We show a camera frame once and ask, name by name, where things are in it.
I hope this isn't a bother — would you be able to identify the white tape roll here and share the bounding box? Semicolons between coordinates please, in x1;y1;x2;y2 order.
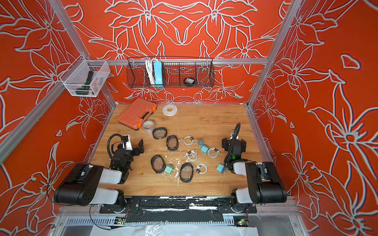
162;104;178;117

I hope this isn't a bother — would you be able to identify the orange tool case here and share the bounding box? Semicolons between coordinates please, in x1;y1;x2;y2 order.
117;98;157;130

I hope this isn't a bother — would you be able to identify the black item in basket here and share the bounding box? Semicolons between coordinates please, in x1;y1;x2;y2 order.
184;77;196;88

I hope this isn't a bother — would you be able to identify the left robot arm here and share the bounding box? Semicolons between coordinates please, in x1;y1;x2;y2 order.
52;134;144;211

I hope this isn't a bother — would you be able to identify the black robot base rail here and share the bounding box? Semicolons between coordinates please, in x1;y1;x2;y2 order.
99;196;257;226

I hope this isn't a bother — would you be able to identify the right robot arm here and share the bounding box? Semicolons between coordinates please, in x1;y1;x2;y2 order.
221;123;287;207

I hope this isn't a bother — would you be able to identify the clear acrylic wall bin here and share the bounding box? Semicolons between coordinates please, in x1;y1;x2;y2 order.
59;55;110;97

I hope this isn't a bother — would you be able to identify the clear tape roll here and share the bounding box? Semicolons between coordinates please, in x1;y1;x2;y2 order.
142;120;156;134

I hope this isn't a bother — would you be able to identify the black wire wall basket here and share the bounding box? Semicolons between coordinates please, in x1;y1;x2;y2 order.
126;56;215;89

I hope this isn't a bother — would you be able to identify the white cable in basket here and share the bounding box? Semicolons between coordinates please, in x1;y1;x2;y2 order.
145;58;158;86

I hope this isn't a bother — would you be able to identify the green charger cube left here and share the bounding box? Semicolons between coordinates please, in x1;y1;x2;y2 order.
164;164;174;175

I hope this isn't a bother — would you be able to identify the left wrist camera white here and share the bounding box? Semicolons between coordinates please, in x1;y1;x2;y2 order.
122;135;132;150

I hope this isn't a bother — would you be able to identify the dark green tool in bin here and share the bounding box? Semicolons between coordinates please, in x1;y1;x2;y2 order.
75;70;94;95

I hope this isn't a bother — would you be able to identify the blue power bank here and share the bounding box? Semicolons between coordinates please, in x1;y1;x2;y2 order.
154;61;163;87

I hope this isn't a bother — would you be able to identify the teal charger cube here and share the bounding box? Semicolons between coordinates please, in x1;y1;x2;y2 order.
216;164;226;174
200;145;209;154

